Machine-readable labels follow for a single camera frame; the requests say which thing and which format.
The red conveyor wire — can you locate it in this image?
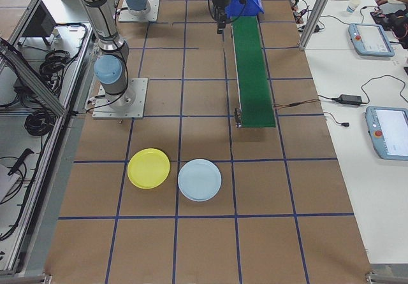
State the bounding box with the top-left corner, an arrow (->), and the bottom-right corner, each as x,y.
273,98 -> 321,110

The black box in frame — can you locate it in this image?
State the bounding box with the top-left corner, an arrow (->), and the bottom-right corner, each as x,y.
19,1 -> 58,46

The green conveyor belt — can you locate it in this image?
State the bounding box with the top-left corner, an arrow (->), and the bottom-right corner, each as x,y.
229,15 -> 277,129

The black cable with plug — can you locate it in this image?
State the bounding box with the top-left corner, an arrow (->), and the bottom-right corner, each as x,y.
323,111 -> 351,128

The black pistol-shaped tool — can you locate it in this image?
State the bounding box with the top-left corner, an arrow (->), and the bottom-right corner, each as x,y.
6,148 -> 35,176

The yellow plastic plate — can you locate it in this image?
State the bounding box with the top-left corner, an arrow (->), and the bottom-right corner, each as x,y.
127,148 -> 171,190

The blue-grey teach pendant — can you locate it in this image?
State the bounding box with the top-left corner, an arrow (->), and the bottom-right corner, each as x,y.
364,105 -> 408,162
347,22 -> 396,58

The black cable coil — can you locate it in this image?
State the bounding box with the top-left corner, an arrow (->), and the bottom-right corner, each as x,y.
38,50 -> 70,78
24,108 -> 54,138

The aluminium profile bar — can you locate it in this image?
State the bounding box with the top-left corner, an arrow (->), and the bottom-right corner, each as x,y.
364,268 -> 408,284
0,269 -> 52,284

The light blue plastic plate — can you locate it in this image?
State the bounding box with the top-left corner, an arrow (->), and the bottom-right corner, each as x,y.
177,159 -> 222,202

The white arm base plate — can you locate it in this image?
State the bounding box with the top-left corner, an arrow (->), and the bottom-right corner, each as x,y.
117,0 -> 161,23
91,77 -> 149,120

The aluminium profile post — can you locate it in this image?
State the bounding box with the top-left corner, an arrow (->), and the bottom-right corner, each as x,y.
298,0 -> 339,52

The black electronics with red wires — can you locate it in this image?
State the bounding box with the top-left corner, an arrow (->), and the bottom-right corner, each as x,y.
369,6 -> 408,50

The blue plastic storage bin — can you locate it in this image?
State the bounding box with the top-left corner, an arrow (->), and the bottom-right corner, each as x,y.
224,0 -> 265,18

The V-shaped metal bar frame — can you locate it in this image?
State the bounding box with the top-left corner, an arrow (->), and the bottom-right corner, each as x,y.
0,0 -> 96,277

